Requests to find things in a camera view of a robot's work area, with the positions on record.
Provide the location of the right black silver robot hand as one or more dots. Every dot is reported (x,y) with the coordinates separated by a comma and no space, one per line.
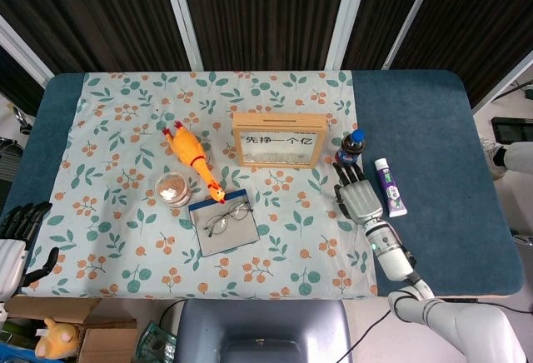
(362,202)

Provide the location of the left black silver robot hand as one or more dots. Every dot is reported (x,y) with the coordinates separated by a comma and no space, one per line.
(10,267)

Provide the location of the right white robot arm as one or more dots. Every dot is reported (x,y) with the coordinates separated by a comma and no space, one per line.
(391,255)

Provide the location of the purple white toothpaste tube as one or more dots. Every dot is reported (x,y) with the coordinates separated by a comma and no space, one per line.
(393,194)

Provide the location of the small cola bottle blue cap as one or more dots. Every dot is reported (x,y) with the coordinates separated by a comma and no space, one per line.
(347,150)

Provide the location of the yellow plush toy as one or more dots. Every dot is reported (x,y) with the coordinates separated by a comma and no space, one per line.
(56,340)

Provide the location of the blue felt table cover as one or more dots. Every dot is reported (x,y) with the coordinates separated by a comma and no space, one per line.
(437,130)

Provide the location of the floral fruit print tablecloth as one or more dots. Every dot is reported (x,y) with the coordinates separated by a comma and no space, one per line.
(270,255)

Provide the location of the brown cardboard box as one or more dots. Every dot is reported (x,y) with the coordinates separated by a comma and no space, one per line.
(108,342)

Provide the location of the grey notebook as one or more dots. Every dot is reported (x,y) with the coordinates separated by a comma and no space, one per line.
(237,236)

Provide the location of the white sneaker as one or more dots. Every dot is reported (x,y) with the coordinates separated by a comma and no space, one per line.
(491,159)

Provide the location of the grey chair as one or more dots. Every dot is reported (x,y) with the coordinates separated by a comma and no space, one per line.
(266,325)

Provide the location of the white trouser leg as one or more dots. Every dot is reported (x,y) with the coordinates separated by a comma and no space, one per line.
(520,157)

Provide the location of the green clear plastic package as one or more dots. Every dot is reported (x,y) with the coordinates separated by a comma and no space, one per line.
(156,344)

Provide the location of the black tray on floor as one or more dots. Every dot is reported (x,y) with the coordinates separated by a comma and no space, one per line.
(512,127)

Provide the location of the clear round plastic jar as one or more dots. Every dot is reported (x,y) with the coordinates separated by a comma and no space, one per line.
(170,190)

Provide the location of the yellow rubber chicken toy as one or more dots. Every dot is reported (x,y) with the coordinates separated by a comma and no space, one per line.
(187,146)

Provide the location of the thin metal frame eyeglasses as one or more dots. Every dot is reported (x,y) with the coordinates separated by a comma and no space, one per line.
(239,212)

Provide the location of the wooden frame coin box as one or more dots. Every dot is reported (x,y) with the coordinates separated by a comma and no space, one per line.
(250,121)

